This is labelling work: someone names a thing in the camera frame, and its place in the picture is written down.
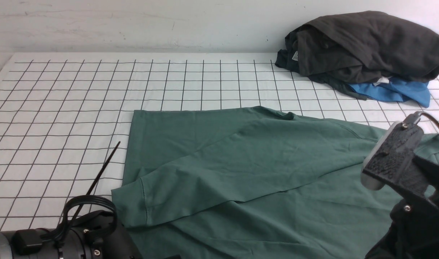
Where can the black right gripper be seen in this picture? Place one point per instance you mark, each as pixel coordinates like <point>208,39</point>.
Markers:
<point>414,232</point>

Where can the green long-sleeved shirt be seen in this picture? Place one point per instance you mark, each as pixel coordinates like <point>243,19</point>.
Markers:
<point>250,183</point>

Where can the blue garment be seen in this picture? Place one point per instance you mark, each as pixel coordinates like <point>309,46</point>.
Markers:
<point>396,90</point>

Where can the dark grey garment pile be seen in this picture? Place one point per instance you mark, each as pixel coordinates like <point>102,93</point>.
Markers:
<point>366,47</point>

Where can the white grid tablecloth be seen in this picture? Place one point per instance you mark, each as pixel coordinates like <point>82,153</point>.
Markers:
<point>61,114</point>

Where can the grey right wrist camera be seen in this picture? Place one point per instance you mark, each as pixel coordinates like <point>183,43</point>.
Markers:
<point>392,154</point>

